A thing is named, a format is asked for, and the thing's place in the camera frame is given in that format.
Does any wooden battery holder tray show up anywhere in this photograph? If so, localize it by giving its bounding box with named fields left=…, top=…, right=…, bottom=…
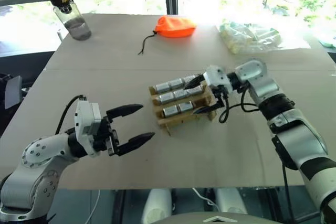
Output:
left=149, top=78, right=218, bottom=137

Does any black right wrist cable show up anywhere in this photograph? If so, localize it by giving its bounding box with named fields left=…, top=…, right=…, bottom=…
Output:
left=218, top=81, right=261, bottom=124

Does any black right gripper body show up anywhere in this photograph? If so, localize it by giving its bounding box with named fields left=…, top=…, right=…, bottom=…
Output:
left=212, top=85, right=229, bottom=110

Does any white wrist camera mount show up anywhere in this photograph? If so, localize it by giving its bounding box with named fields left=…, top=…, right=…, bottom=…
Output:
left=203, top=65, right=232, bottom=94
left=73, top=100, right=102, bottom=157

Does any orange drawstring pouch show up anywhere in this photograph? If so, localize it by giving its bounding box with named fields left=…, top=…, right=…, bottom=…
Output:
left=153, top=15, right=198, bottom=39

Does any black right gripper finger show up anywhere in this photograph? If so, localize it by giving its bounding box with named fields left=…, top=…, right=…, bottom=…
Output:
left=184, top=74, right=207, bottom=90
left=192, top=97, right=225, bottom=116

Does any pale green object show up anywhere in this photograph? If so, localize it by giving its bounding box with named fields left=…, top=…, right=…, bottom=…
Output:
left=318, top=34, right=336, bottom=49

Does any white cable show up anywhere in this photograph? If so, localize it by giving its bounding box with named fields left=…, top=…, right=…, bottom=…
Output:
left=192, top=187, right=222, bottom=212
left=84, top=189, right=102, bottom=224

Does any black right forearm cable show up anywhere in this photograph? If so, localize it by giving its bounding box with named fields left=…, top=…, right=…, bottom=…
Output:
left=271, top=134, right=299, bottom=224

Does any clear plastic bag of packets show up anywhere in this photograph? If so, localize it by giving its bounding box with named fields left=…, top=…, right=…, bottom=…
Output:
left=218, top=21, right=286, bottom=55

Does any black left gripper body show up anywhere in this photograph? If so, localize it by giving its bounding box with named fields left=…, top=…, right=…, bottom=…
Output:
left=92, top=115, right=121, bottom=157

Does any clear bottle with black cap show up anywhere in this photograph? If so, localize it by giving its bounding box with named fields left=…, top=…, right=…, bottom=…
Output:
left=45, top=0, right=93, bottom=42

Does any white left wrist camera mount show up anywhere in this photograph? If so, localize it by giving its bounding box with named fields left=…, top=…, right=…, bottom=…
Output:
left=73, top=100, right=102, bottom=157

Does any grey rounded shape white triangle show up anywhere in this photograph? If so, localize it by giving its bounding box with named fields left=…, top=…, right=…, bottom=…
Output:
left=156, top=210, right=271, bottom=224

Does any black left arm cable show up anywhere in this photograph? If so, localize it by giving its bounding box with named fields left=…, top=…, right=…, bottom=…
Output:
left=55, top=94, right=88, bottom=135

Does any black pouch drawstring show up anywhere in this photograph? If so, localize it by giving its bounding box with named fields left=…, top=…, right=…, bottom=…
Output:
left=138, top=30, right=159, bottom=56

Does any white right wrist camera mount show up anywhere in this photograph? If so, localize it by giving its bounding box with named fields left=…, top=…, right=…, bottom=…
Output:
left=203, top=65, right=232, bottom=94

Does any small silver camera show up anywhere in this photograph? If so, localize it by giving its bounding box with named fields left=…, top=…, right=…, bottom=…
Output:
left=173, top=90, right=188, bottom=101
left=156, top=92, right=175, bottom=104
left=183, top=75, right=197, bottom=87
left=169, top=79, right=185, bottom=90
left=185, top=87, right=203, bottom=98
left=178, top=101, right=195, bottom=113
left=155, top=82, right=172, bottom=94
left=163, top=105, right=181, bottom=118

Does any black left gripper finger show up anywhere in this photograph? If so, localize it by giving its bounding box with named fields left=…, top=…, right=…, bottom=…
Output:
left=106, top=103, right=144, bottom=123
left=114, top=132, right=156, bottom=157

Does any dark chair with grey panel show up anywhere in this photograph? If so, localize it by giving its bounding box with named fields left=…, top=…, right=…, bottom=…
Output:
left=0, top=50, right=57, bottom=137

